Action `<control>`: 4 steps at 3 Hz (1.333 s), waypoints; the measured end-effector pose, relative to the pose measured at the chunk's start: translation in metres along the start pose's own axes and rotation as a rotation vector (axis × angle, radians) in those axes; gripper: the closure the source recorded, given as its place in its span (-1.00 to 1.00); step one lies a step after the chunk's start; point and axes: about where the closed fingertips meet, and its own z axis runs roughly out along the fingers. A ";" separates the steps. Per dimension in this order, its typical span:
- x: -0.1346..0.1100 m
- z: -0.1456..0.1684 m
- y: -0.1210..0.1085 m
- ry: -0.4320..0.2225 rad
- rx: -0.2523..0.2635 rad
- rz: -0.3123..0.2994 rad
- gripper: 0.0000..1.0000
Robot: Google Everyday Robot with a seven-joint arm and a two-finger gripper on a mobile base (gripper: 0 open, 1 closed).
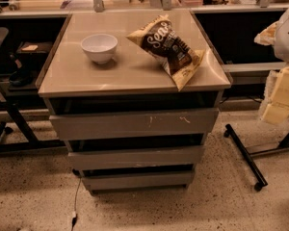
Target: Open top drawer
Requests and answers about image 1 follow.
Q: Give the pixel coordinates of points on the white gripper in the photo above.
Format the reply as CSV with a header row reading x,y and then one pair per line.
x,y
287,40

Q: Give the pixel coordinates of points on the grey top drawer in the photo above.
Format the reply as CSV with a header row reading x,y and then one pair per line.
x,y
134,124

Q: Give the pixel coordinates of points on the grey drawer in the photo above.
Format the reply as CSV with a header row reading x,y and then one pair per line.
x,y
149,157
134,181
134,124

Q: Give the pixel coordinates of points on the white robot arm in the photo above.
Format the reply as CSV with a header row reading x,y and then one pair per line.
x,y
281,46

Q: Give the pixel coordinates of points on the grey middle drawer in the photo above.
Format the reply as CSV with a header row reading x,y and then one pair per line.
x,y
149,157

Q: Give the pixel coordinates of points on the grey bottom drawer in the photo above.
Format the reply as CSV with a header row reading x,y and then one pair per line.
x,y
134,181

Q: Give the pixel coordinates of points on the grey drawer cabinet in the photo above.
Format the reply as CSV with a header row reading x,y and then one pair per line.
x,y
132,81

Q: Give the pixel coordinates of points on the black wheeled stand base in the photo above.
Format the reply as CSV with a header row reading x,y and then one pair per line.
x,y
249,153

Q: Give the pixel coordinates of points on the brown chip bag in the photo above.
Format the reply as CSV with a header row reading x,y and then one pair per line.
x,y
159,40

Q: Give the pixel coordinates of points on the white bowl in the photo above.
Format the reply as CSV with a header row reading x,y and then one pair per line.
x,y
100,48

